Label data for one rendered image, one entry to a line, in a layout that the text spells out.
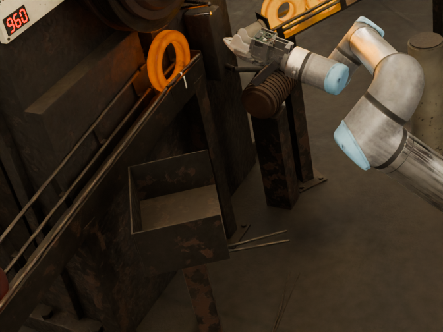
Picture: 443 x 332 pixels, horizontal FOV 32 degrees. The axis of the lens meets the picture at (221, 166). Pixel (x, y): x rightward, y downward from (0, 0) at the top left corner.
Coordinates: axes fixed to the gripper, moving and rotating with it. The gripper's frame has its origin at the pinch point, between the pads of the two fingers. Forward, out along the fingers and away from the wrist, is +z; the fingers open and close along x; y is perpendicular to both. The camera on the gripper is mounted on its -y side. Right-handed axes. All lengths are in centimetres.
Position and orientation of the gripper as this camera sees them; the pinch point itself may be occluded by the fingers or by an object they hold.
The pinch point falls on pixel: (227, 42)
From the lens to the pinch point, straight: 233.4
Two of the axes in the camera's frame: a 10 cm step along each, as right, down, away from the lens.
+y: 1.0, -7.0, -7.0
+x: -4.6, 6.0, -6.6
